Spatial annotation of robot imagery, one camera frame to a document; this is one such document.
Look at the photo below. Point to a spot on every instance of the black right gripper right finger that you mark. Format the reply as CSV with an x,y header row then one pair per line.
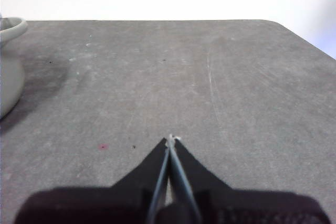
x,y
236,208

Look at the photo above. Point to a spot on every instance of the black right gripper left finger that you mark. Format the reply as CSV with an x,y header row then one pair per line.
x,y
105,205

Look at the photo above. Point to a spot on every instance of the pale green electric pot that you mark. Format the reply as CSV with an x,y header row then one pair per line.
x,y
10,82

